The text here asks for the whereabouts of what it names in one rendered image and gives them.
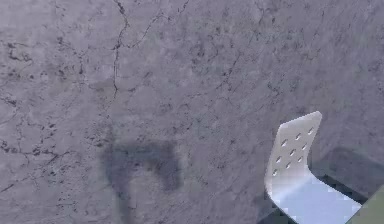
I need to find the white perforated chair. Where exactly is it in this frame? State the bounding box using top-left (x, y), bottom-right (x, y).
top-left (264, 110), bottom-right (363, 224)

